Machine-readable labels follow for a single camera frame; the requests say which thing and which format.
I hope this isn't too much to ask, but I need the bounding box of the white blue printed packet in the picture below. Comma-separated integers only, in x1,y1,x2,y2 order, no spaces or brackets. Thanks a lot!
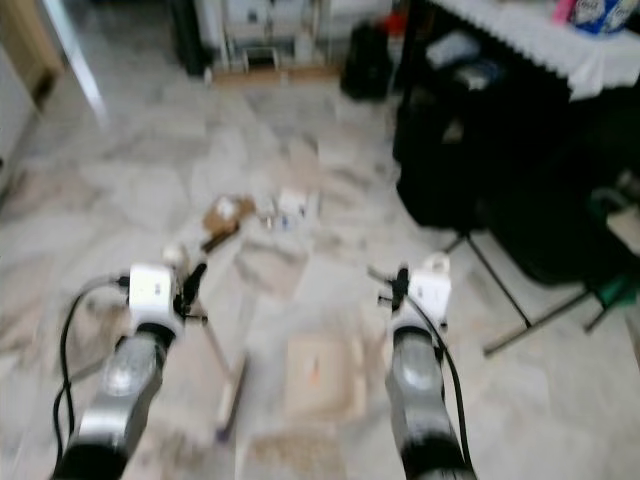
268,188,318,233

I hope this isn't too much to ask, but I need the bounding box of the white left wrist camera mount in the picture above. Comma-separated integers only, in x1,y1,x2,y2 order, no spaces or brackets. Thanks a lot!
127,262,184,337

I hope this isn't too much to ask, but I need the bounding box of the green plastic item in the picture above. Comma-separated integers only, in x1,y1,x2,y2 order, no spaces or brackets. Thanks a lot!
593,274,640,308

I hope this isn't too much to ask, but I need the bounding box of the tall black cylinder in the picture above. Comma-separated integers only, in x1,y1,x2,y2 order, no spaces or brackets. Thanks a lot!
169,0,213,80

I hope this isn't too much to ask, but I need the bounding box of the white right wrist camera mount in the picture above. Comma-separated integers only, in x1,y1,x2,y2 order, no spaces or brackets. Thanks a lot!
409,252,454,321

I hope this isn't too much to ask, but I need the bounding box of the white shelf unit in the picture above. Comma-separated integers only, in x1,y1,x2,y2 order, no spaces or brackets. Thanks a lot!
194,0,397,87

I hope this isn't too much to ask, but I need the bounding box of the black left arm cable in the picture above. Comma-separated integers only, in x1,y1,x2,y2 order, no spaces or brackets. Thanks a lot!
58,274,133,471

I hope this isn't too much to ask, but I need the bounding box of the small red item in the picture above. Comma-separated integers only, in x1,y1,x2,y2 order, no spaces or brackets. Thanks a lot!
381,9,407,37

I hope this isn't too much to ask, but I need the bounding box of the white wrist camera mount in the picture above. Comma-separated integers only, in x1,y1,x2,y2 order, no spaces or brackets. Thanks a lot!
127,262,184,337
409,252,454,321

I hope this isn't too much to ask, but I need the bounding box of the small black backpack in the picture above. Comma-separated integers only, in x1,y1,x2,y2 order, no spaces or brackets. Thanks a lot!
339,20,397,102

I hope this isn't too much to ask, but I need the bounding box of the wooden handled broom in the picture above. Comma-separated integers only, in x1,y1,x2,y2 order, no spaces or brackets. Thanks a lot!
203,320,251,443

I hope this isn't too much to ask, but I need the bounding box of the white fringed tablecloth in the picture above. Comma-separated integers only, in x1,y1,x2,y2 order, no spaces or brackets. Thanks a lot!
438,0,640,103

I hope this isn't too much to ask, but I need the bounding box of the pink packet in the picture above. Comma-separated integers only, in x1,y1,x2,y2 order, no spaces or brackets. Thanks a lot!
551,0,577,26

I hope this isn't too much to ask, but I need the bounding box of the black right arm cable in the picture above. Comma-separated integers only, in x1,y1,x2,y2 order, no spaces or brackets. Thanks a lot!
432,300,469,471

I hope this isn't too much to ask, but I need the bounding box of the blue white package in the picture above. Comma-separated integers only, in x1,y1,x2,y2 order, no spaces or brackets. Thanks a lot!
568,0,640,37

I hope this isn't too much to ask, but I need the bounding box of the black metal floor stand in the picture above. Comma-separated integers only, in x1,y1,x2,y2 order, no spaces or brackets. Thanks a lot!
443,229,623,358

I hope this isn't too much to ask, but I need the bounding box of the brown crumpled paper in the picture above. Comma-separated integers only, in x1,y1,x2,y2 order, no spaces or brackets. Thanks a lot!
201,193,258,253

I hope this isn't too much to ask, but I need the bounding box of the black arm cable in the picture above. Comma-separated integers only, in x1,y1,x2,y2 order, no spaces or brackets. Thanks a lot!
58,274,133,471
432,300,469,471

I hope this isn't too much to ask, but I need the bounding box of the small white crumpled paper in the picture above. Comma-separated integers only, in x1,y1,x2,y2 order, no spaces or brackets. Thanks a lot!
159,242,193,268

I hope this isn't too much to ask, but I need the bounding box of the wooden door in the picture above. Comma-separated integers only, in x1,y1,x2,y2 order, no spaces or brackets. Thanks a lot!
0,0,67,109

